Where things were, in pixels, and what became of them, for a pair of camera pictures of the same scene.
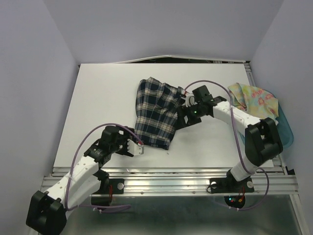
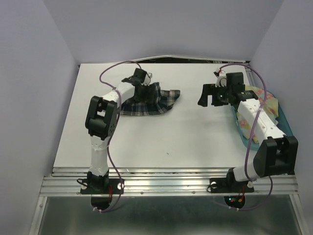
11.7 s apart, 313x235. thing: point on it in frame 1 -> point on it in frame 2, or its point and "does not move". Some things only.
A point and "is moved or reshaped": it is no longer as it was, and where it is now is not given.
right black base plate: [230, 185] does not move
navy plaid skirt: [155, 110] is moved or reshaped
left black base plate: [117, 185] does not move
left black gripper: [125, 136] -> [147, 97]
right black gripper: [183, 111] -> [210, 89]
